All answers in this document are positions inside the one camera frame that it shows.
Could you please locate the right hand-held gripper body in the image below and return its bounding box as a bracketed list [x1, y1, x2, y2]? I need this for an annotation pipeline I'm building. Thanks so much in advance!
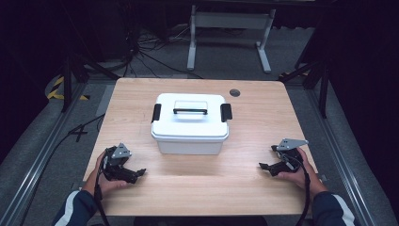
[269, 137, 310, 177]

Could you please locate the black box latch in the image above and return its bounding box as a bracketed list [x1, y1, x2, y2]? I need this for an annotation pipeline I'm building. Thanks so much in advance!
[151, 103, 163, 123]
[219, 102, 233, 123]

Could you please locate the white plastic storage box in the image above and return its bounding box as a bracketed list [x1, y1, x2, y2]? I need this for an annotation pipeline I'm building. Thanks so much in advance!
[155, 137, 225, 156]

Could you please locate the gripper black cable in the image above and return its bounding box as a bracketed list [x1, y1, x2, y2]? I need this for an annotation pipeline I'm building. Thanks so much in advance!
[283, 154, 311, 226]
[93, 156, 111, 226]

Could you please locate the black tape cross mark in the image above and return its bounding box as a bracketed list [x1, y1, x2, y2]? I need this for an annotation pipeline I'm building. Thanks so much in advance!
[68, 124, 89, 143]

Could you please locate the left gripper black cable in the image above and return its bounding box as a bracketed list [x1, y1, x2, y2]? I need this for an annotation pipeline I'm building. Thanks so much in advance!
[93, 156, 111, 226]

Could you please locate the person's right hand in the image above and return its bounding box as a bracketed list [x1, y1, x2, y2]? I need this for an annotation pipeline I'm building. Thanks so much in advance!
[277, 147, 329, 200]

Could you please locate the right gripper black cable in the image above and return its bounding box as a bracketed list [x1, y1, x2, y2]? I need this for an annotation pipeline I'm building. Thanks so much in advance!
[283, 154, 311, 226]

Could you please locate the yellow and black floor tape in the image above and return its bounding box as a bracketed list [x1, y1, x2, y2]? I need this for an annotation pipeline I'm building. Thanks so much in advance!
[46, 75, 91, 102]

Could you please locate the bundle of black floor cables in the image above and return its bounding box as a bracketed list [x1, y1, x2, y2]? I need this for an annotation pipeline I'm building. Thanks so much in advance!
[120, 22, 205, 80]

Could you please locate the white metal desk frame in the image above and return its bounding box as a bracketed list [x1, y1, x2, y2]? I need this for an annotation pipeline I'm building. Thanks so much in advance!
[186, 4, 278, 74]

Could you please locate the person's left hand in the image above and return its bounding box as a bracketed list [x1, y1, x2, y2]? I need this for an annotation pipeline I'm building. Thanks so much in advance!
[82, 152, 130, 199]

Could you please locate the white storage box lid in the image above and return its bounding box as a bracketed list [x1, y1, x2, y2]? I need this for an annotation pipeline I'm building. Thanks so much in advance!
[151, 92, 231, 142]

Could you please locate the black metal stand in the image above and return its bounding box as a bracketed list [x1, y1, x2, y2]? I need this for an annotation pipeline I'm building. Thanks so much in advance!
[60, 52, 120, 114]
[278, 58, 331, 120]

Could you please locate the aluminium floor rail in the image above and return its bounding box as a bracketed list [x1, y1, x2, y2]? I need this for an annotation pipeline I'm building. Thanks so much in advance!
[305, 88, 375, 226]
[0, 80, 89, 226]

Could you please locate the thin black floor cable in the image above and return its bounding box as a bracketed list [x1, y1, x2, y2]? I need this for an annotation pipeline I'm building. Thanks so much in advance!
[18, 113, 106, 226]

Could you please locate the white and black lid handle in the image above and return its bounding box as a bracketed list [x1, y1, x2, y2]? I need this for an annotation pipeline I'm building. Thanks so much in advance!
[172, 100, 209, 116]

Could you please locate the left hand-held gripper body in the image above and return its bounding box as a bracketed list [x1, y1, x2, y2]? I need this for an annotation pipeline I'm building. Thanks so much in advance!
[102, 142, 139, 185]

